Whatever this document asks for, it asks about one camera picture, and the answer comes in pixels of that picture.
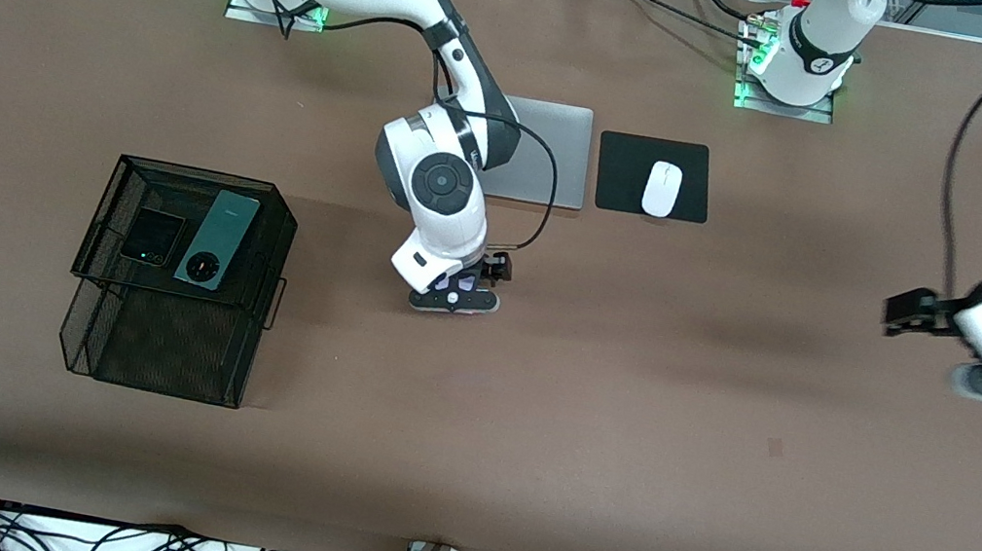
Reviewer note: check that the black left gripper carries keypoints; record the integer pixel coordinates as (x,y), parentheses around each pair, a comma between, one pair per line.
(941,312)

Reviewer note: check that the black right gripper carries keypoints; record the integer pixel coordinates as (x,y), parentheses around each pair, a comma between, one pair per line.
(492,267)

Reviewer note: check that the lilac flip phone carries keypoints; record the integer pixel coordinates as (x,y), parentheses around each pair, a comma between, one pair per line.
(460,285)

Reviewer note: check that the dark green smartphone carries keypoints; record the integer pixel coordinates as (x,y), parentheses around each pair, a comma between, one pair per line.
(218,240)

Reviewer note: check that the black flip phone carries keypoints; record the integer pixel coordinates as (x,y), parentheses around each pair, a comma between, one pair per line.
(152,237)

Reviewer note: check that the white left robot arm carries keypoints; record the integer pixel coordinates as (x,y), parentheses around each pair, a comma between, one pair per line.
(820,32)

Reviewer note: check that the grey closed laptop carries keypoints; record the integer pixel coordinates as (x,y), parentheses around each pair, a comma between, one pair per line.
(549,157)

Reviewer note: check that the black mouse pad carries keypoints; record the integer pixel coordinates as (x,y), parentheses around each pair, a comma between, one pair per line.
(626,169)

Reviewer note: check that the white computer mouse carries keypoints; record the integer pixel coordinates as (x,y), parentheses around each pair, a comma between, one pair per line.
(661,189)

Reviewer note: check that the black mesh two-tier tray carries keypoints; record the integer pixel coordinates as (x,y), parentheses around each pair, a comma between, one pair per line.
(175,344)

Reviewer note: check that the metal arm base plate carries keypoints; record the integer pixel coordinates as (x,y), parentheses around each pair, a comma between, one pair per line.
(242,13)
(812,115)

